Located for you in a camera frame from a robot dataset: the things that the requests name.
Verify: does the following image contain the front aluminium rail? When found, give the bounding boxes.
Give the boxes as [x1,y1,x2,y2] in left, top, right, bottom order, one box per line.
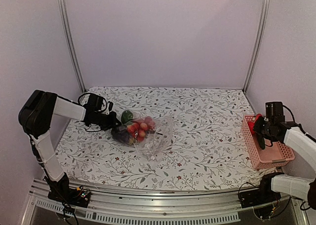
[21,179,312,225]

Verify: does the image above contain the green fake pepper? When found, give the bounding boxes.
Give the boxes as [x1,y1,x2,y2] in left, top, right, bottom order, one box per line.
[120,110,134,124]

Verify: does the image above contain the pink perforated plastic basket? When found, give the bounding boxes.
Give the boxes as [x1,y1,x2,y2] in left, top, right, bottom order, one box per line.
[241,115,295,170]

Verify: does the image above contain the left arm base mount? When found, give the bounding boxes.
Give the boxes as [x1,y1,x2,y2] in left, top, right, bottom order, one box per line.
[48,184,91,208]

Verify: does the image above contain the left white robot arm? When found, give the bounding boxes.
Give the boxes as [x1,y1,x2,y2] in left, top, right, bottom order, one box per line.
[18,90,121,202]

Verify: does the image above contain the dark purple fake eggplant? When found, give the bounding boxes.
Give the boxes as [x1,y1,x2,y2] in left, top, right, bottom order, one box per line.
[111,125,137,146]

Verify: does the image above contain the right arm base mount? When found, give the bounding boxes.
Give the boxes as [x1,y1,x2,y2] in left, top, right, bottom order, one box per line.
[237,183,281,220]

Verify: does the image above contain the fake lychee bunch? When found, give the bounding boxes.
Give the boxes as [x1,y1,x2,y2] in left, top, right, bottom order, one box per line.
[126,116,156,143]

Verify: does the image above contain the floral patterned table cloth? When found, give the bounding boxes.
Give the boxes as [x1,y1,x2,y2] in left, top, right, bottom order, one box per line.
[56,87,275,190]

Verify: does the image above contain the aluminium frame post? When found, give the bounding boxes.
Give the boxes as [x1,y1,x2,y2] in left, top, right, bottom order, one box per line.
[57,0,86,92]
[242,0,270,95]

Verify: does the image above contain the red yellow fake mango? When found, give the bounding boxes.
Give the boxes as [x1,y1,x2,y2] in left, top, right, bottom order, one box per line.
[247,114,263,135]

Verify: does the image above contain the clear zip top bag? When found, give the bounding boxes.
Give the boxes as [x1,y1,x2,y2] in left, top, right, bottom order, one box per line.
[110,112,175,163]

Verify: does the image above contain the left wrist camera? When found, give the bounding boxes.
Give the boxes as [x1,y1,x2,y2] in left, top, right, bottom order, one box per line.
[104,101,114,115]

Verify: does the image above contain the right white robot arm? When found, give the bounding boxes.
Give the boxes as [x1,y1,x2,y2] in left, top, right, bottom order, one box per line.
[253,101,316,210]

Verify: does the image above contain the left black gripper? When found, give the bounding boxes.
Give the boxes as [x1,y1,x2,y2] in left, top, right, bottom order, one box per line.
[92,111,121,131]

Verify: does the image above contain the left aluminium frame post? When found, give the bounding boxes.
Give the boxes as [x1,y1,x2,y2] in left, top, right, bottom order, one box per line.
[57,0,86,92]

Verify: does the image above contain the right aluminium frame post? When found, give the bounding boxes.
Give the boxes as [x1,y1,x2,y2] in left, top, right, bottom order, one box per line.
[242,0,270,95]

